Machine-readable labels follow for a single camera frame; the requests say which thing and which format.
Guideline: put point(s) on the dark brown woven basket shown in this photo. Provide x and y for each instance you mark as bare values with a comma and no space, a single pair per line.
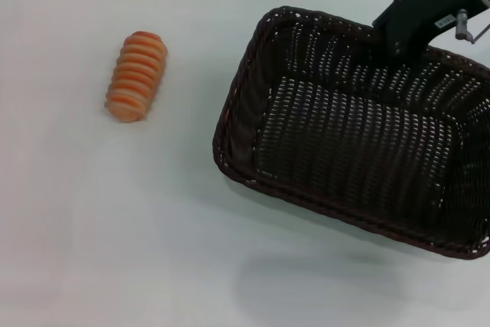
344,143

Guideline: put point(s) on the orange striped bread roll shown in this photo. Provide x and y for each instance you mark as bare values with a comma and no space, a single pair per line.
136,74

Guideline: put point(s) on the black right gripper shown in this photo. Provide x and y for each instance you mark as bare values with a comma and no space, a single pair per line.
440,1

